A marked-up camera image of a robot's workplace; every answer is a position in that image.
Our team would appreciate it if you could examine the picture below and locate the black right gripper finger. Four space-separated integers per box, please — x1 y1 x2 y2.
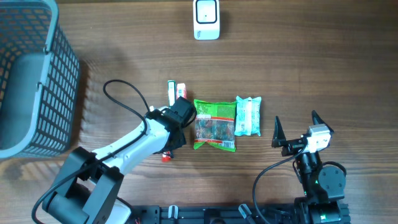
312 110 335 134
271 116 287 148

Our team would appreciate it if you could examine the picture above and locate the red stick packet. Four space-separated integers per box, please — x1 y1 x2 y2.
162 151 174 162

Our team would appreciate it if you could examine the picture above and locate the light blue tissue pack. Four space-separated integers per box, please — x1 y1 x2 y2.
234 96 262 136

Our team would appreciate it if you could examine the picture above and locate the green gummy candy bag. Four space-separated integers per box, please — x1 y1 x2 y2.
193 100 236 152

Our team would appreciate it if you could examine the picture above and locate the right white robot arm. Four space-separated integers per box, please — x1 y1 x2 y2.
271 111 348 223

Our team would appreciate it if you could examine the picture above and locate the white barcode scanner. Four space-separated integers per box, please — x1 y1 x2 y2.
192 0 221 40

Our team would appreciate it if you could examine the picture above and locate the orange Kleenex tissue pack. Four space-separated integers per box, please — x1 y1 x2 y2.
176 83 187 99

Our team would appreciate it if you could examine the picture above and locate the green white small box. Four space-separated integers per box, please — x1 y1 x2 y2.
167 80 176 107

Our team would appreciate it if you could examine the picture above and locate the grey plastic mesh basket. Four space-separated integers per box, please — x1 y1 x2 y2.
1 0 80 159

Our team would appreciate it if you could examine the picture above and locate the black right camera cable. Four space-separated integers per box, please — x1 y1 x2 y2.
252 136 308 224

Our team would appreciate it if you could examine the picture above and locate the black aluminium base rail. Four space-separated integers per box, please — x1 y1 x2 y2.
124 203 351 224

